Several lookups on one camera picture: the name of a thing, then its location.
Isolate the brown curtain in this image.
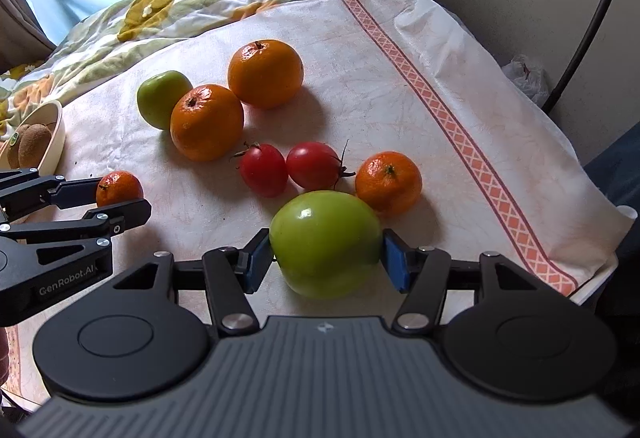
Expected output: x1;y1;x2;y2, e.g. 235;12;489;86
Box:
0;0;56;74

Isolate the dark blue cloth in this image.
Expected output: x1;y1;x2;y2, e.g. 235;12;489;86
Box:
582;121;640;269

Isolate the small green apple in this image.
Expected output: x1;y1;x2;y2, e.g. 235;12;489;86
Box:
137;71;194;130

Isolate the small tangerine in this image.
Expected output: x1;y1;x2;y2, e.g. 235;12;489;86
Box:
96;171;144;208

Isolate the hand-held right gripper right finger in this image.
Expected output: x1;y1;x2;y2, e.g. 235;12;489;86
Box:
382;228;538;336

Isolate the large orange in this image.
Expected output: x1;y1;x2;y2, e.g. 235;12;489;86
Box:
170;84;245;162
227;39;304;110

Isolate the large green apple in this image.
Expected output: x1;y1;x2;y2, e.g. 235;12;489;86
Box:
269;191;385;300

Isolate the red tomato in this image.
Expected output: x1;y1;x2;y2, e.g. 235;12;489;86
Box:
286;141;357;191
231;142;289;198

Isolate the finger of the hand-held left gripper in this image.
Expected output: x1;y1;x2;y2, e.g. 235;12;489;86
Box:
0;198;152;269
0;168;108;221

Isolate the clear plastic bag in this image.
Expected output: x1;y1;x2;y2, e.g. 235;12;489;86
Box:
501;54;551;106

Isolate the white cloth with orange band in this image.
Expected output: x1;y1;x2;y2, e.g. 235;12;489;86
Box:
0;0;631;406

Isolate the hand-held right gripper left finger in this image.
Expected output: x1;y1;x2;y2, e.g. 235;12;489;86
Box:
114;228;275;335

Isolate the green striped floral blanket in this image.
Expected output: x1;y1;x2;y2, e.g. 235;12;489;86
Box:
0;0;418;139

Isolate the cream bowl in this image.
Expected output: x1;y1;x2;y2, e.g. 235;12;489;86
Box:
0;100;66;174

